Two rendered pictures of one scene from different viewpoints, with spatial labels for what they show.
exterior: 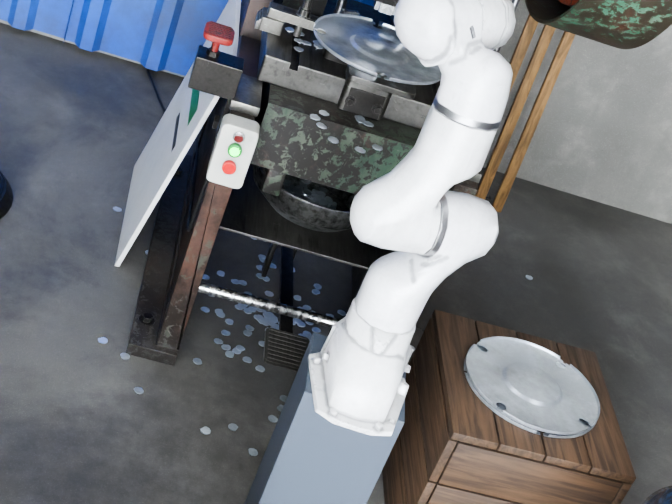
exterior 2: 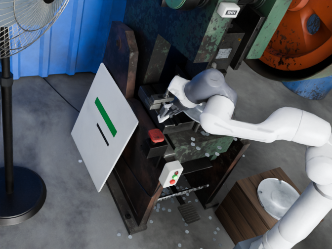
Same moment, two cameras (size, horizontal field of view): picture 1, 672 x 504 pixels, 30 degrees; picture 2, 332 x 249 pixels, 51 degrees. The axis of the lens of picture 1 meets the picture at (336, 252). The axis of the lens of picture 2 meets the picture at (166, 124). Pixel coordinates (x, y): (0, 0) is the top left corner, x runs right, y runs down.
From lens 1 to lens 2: 162 cm
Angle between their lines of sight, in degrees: 28
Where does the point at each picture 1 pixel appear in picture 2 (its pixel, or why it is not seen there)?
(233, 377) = (165, 220)
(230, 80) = (163, 149)
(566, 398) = (291, 198)
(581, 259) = not seen: hidden behind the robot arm
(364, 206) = (293, 234)
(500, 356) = (266, 191)
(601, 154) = not seen: hidden behind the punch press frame
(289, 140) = (182, 153)
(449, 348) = (252, 198)
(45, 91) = (15, 110)
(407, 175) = (308, 218)
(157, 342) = (139, 226)
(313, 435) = not seen: outside the picture
